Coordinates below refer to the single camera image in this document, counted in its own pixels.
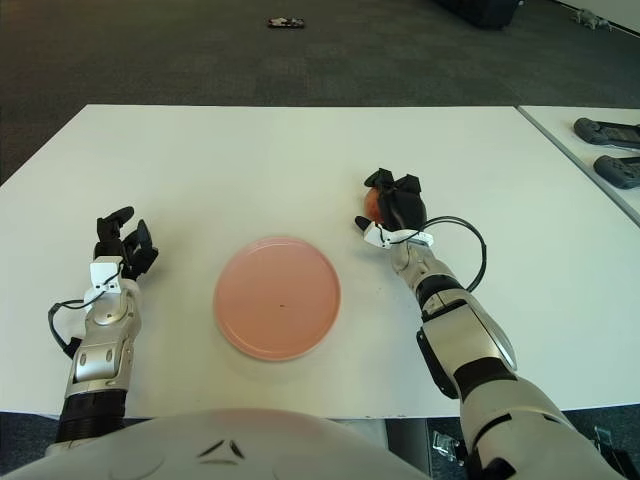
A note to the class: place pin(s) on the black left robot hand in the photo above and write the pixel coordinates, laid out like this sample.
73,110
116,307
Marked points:
135,250

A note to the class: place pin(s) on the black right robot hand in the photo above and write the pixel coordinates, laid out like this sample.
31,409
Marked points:
405,205

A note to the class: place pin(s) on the red yellow apple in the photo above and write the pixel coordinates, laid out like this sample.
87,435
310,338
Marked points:
371,205

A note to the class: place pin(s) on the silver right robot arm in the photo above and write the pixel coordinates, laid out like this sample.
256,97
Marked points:
470,340

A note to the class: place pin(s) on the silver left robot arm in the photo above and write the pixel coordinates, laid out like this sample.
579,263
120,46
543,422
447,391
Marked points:
100,355

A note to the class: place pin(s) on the round pink plate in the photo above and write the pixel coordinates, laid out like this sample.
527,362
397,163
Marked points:
277,300

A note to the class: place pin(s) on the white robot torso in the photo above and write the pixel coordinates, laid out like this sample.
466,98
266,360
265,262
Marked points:
200,445

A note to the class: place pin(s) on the black bulky floor object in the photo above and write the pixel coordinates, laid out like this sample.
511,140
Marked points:
482,11

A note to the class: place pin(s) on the dark grey handheld controller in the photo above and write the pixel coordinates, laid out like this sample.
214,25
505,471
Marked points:
617,171
600,130

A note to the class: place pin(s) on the small black red floor object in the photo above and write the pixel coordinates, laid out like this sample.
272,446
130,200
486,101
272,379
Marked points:
286,22

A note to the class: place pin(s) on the small grey floor toy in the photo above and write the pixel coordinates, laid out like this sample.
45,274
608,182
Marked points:
590,19

